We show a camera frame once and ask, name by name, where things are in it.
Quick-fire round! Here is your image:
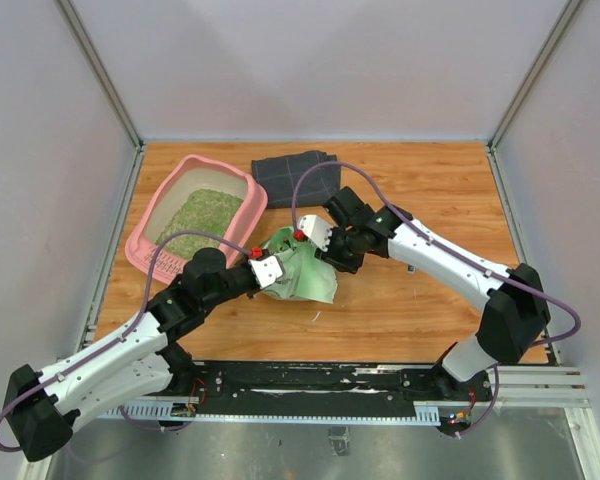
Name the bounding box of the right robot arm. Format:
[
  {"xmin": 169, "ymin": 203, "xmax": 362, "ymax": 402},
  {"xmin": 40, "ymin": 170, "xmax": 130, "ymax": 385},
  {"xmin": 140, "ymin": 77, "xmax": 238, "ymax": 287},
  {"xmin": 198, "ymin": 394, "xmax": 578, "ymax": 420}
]
[{"xmin": 298, "ymin": 187, "xmax": 550, "ymax": 400}]

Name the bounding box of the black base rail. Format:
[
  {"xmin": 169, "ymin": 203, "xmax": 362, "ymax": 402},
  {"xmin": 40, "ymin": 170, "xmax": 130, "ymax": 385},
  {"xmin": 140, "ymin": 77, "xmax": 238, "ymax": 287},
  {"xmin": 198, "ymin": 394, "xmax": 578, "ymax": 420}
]
[{"xmin": 44, "ymin": 357, "xmax": 586, "ymax": 426}]

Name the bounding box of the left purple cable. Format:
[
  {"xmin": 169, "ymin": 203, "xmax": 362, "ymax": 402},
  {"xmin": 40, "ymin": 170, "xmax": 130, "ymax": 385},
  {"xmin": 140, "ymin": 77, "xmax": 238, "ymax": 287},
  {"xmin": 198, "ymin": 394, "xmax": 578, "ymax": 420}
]
[{"xmin": 0, "ymin": 230, "xmax": 254, "ymax": 454}]

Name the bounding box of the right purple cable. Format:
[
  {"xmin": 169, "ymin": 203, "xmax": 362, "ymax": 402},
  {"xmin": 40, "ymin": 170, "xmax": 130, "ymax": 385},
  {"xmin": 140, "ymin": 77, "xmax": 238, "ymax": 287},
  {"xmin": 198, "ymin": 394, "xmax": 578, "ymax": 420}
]
[{"xmin": 290, "ymin": 160, "xmax": 581, "ymax": 441}]

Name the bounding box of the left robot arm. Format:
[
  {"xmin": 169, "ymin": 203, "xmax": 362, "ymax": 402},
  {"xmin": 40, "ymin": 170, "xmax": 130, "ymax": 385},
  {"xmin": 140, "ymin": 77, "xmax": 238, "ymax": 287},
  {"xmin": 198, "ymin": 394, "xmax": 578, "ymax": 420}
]
[{"xmin": 2, "ymin": 248, "xmax": 283, "ymax": 462}]

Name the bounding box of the dark checked folded cloth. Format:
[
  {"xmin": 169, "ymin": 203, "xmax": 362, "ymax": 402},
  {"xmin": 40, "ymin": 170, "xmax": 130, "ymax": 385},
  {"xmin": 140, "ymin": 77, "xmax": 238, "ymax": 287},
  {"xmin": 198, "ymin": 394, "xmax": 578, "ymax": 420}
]
[{"xmin": 251, "ymin": 150, "xmax": 341, "ymax": 209}]

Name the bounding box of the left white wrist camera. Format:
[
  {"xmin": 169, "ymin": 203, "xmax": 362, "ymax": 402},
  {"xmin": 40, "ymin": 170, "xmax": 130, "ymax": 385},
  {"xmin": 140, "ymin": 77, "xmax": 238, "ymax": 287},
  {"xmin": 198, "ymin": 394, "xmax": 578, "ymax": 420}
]
[{"xmin": 248, "ymin": 247, "xmax": 285, "ymax": 290}]

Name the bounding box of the pink litter box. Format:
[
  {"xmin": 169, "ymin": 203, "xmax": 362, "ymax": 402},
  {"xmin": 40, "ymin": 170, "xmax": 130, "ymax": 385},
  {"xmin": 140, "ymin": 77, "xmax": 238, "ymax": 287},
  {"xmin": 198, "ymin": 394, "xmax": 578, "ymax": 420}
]
[{"xmin": 124, "ymin": 155, "xmax": 268, "ymax": 284}]

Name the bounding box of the green litter bag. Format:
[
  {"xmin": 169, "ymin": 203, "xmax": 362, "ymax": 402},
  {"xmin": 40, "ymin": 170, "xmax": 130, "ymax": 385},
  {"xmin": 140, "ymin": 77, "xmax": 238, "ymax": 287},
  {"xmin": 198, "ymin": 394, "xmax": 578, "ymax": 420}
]
[{"xmin": 261, "ymin": 226, "xmax": 338, "ymax": 304}]

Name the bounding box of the green cat litter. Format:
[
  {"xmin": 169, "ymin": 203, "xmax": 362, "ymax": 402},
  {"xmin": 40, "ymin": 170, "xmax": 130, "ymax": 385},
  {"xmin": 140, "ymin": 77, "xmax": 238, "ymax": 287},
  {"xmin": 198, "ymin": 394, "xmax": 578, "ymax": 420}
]
[{"xmin": 156, "ymin": 189, "xmax": 243, "ymax": 260}]

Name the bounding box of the purple cable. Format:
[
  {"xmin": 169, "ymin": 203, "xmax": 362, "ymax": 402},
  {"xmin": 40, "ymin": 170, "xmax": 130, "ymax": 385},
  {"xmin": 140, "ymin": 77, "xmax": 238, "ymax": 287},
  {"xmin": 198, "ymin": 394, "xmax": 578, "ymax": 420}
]
[
  {"xmin": 0, "ymin": 230, "xmax": 254, "ymax": 454},
  {"xmin": 290, "ymin": 160, "xmax": 581, "ymax": 441}
]

